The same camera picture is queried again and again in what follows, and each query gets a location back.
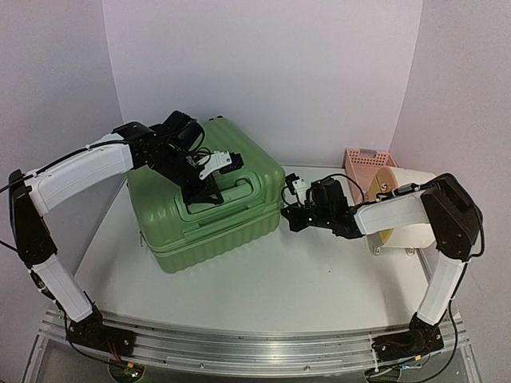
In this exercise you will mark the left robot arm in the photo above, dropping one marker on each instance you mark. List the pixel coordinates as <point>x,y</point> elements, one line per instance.
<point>35,199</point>

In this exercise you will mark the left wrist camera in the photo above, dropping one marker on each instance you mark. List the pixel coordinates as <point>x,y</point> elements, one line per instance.
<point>222,162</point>

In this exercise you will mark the curved aluminium rail base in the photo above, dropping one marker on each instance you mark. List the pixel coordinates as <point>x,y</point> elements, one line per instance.
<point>157,352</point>

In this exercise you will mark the white cylindrical container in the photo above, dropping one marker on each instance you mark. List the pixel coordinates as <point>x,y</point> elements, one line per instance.
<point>402,222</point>

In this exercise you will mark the pink perforated plastic basket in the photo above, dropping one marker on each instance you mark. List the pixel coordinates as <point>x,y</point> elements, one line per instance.
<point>361,165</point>

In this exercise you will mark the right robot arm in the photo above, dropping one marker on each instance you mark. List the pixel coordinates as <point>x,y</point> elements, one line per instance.
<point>442,203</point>

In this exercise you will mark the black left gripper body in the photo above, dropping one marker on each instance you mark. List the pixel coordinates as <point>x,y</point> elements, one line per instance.
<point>174,167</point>

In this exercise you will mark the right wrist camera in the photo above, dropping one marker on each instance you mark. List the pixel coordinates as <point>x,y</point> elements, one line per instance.
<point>297,186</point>

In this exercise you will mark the green hard-shell suitcase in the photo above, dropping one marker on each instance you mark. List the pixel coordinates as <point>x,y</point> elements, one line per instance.
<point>243,205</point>

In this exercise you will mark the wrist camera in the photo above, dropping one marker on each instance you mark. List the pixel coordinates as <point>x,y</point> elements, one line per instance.
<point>297,186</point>
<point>222,162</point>

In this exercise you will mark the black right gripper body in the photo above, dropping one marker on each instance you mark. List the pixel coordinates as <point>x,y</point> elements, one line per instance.
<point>324,215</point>

